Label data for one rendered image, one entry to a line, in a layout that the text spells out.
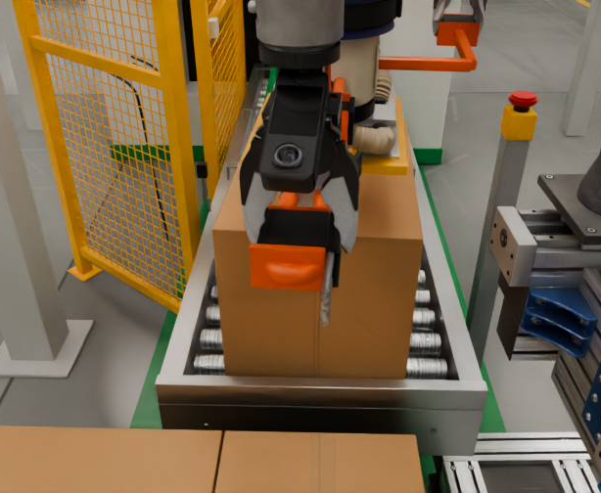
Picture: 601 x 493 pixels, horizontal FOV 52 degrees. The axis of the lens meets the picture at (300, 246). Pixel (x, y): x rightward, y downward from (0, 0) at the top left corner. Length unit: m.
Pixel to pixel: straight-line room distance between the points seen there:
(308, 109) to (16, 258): 1.72
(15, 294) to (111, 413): 0.51
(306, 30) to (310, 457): 0.94
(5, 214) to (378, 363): 1.25
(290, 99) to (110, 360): 1.92
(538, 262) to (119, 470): 0.87
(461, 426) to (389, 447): 0.20
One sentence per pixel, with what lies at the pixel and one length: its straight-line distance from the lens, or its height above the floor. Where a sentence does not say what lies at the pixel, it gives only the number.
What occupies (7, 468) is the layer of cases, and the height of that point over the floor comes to 0.54.
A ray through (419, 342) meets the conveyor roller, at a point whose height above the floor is 0.54.
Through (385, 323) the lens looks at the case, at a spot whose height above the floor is 0.74.
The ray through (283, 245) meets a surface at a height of 1.24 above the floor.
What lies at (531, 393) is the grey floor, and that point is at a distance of 2.29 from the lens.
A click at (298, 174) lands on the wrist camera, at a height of 1.34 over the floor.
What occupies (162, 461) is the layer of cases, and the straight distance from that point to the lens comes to 1.32.
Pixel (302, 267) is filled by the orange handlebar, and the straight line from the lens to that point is 0.59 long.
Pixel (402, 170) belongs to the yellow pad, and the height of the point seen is 1.10.
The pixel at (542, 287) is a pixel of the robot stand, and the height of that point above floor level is 0.90.
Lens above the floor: 1.56
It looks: 33 degrees down
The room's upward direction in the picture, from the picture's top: straight up
